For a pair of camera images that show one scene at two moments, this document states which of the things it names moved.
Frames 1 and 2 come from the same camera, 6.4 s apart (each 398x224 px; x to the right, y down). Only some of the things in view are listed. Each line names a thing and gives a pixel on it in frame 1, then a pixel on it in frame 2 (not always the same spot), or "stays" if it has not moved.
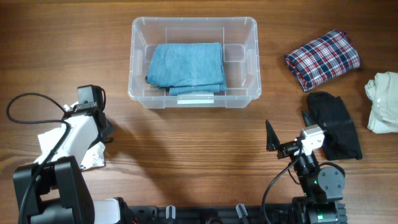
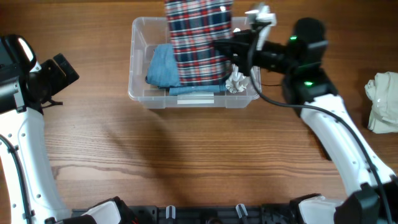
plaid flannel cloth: [323, 60] → [194, 25]
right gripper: [273, 144] → [242, 40]
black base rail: [160, 214] stays
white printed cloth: [48, 141] → [236, 82]
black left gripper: [108, 133] → [62, 79]
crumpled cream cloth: [383, 92] stays
